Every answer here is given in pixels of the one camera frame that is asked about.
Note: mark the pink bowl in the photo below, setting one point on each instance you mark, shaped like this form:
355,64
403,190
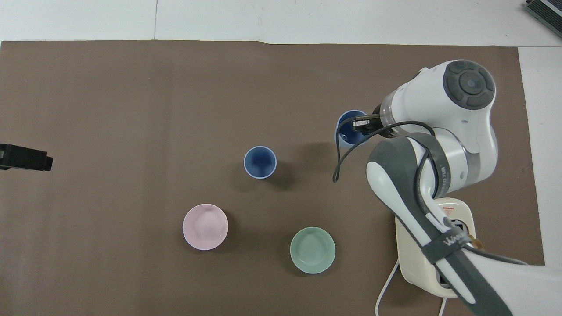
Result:
205,226

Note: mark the black stand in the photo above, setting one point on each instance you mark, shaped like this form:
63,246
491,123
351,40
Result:
24,157

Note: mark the green bowl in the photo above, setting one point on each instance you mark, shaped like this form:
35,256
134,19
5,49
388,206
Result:
312,250

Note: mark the grey ribbed box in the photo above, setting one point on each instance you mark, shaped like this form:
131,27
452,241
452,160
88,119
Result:
546,9

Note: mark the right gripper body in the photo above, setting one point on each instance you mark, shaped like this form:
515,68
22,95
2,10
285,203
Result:
377,123

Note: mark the cream appliance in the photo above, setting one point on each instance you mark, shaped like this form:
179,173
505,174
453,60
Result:
410,259

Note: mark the blue cup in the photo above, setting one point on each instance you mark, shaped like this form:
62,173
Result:
260,162
347,131

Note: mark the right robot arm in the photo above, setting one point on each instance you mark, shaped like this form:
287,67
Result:
456,145

